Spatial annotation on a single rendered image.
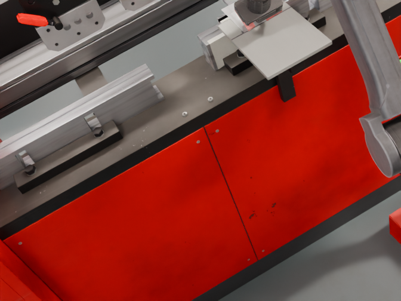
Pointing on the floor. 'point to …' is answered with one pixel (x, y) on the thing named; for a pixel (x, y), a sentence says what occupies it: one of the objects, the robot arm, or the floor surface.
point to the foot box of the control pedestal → (395, 224)
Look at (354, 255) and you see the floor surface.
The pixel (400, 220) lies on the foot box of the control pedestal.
